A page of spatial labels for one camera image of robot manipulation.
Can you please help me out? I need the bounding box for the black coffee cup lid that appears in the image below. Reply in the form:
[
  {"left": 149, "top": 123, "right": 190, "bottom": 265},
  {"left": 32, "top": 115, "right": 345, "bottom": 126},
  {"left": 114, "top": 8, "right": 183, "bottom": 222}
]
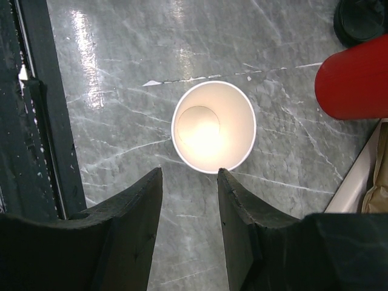
[{"left": 333, "top": 0, "right": 387, "bottom": 48}]

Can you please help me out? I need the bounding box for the red straw holder cup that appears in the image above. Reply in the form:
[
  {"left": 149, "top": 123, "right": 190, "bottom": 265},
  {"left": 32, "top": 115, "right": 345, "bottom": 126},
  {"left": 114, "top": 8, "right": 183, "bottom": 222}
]
[{"left": 315, "top": 34, "right": 387, "bottom": 120}]

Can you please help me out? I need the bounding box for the brown snack bag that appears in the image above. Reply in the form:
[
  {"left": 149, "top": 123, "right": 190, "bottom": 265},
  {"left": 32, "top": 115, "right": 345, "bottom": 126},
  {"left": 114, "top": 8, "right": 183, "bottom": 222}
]
[{"left": 361, "top": 150, "right": 387, "bottom": 213}]

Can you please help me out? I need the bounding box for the black paper coffee cup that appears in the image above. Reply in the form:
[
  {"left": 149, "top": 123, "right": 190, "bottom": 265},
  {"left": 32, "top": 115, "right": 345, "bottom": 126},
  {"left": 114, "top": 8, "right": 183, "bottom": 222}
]
[{"left": 171, "top": 81, "right": 257, "bottom": 174}]

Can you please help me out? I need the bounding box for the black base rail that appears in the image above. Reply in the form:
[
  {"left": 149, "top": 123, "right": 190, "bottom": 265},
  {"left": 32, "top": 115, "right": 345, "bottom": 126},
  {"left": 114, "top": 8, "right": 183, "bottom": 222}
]
[{"left": 1, "top": 1, "right": 86, "bottom": 221}]

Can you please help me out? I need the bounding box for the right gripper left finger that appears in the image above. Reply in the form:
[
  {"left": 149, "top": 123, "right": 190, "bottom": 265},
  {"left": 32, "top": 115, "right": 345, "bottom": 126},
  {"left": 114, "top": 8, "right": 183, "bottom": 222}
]
[{"left": 1, "top": 167, "right": 163, "bottom": 290}]

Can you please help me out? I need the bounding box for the cream two-tier shelf rack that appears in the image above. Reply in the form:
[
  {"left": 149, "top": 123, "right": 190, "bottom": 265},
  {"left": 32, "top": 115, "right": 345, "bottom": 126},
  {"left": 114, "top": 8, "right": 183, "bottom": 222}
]
[{"left": 324, "top": 119, "right": 387, "bottom": 213}]

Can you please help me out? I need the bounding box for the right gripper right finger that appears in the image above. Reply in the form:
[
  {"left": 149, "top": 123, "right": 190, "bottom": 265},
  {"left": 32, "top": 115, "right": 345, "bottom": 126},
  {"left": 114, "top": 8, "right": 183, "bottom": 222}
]
[{"left": 217, "top": 169, "right": 387, "bottom": 290}]

